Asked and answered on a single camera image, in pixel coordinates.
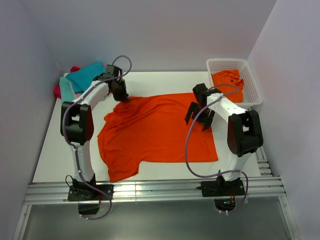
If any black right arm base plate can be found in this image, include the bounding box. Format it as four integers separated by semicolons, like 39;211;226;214
196;176;245;213

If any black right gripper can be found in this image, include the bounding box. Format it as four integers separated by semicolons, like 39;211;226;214
185;101;216;131

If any aluminium front rail frame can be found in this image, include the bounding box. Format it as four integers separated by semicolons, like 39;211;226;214
13;176;301;240

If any teal folded t-shirt top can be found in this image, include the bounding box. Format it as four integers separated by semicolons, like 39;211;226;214
66;61;105;93

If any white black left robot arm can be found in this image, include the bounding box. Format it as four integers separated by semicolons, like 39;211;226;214
60;64;129;200

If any orange t-shirt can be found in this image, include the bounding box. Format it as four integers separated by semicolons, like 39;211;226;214
97;93;218;182
211;69;245;103

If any white plastic laundry basket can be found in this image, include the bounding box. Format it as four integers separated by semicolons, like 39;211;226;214
206;58;263;108

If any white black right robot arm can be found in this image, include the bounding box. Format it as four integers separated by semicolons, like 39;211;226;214
184;83;264;197

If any orange t-shirt in basket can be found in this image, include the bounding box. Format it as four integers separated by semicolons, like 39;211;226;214
211;69;245;103

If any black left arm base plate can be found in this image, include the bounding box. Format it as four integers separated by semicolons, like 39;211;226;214
67;182;114;215

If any mint green folded t-shirt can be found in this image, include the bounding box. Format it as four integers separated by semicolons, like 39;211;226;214
59;76;77;103

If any red folded t-shirt bottom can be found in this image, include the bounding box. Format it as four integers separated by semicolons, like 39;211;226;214
53;66;80;99

